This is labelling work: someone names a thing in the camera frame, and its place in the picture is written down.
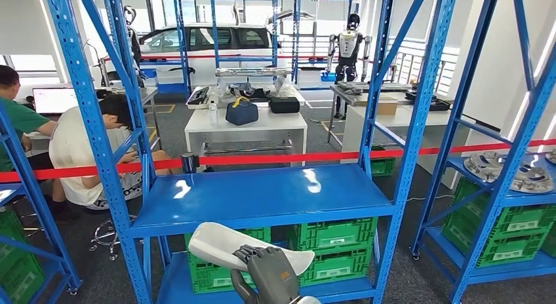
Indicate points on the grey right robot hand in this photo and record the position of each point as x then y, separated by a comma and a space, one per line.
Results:
273, 276

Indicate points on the white curved plastic part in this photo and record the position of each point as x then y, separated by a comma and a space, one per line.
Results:
213, 243

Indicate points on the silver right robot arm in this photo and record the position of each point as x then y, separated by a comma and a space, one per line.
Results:
308, 301

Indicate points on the blue steel shelf rack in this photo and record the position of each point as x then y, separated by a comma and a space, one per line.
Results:
243, 58
56, 250
181, 41
451, 254
296, 33
260, 193

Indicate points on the black car part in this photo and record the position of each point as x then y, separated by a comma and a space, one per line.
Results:
252, 93

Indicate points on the grey cast metal part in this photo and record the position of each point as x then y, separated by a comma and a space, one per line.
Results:
480, 163
532, 182
551, 156

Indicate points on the green plastic crate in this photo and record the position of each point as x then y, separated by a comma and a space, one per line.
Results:
260, 234
339, 267
21, 280
521, 217
508, 250
334, 234
8, 232
208, 280
384, 167

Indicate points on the red barrier belt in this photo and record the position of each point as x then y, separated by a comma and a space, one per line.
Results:
165, 57
282, 156

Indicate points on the white table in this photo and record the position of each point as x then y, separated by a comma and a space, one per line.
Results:
260, 124
434, 119

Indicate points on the black hard case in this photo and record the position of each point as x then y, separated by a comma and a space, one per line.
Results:
284, 105

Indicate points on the clear plastic bottle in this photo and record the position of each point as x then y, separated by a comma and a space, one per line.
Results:
213, 113

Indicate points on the chrome stool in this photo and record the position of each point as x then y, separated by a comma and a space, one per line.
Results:
104, 232

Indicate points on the plastic covered steel table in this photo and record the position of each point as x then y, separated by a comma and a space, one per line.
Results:
293, 93

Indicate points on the black slotted tray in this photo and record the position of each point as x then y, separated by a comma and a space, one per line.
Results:
198, 96

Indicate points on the white storage box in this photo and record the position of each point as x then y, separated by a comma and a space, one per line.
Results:
309, 78

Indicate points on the silver metal car panel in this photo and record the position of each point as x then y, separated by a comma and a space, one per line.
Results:
252, 72

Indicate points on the cardboard box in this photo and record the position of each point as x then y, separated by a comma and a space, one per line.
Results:
391, 106

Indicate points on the blue storage bin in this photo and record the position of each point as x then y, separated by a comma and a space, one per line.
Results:
328, 76

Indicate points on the grey metal panel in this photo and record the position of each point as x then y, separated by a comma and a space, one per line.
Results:
360, 86

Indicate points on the white car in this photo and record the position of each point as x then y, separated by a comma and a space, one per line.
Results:
200, 76

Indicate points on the black parts tray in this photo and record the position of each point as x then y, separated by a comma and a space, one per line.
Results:
441, 106
410, 96

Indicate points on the person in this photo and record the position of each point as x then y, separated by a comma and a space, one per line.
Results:
26, 119
69, 150

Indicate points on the white black humanoid robot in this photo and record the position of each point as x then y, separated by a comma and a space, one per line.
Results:
130, 13
349, 43

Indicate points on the white metal railing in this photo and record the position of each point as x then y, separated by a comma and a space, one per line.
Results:
449, 67

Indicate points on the laptop with white screen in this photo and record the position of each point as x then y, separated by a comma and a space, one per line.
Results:
54, 100

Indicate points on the black barrier post head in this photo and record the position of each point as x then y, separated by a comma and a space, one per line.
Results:
190, 163

